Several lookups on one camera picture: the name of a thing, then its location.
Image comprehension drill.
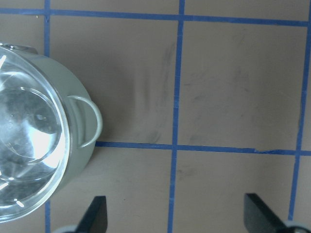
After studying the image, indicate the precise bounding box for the pale green cooking pot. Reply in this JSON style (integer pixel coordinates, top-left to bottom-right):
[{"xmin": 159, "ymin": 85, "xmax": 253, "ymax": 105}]
[{"xmin": 0, "ymin": 45, "xmax": 103, "ymax": 222}]

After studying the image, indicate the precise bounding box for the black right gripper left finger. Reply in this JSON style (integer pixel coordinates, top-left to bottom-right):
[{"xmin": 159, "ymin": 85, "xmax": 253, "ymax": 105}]
[{"xmin": 73, "ymin": 196, "xmax": 108, "ymax": 233}]

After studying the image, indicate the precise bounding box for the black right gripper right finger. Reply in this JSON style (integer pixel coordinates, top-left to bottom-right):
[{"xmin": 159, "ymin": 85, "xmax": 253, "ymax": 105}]
[{"xmin": 244, "ymin": 193, "xmax": 287, "ymax": 233}]

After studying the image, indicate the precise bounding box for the glass pot lid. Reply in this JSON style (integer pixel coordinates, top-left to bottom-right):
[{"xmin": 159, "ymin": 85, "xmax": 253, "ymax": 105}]
[{"xmin": 0, "ymin": 43, "xmax": 69, "ymax": 218}]

